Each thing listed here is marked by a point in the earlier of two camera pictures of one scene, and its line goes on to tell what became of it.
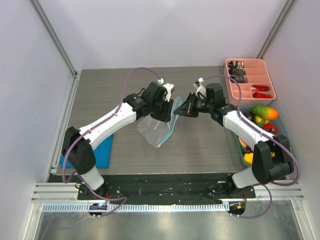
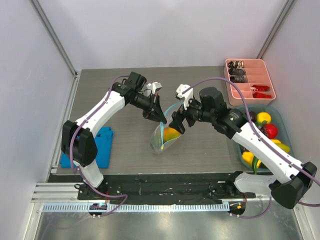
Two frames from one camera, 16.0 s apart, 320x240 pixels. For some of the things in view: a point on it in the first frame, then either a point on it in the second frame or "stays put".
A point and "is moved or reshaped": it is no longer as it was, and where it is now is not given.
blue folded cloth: x=102 y=155 stays put
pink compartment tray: x=254 y=78 stays put
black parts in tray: x=236 y=70 stays put
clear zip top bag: x=156 y=131 is moved or reshaped
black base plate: x=128 y=186 stays put
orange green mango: x=264 y=112 -> x=170 y=133
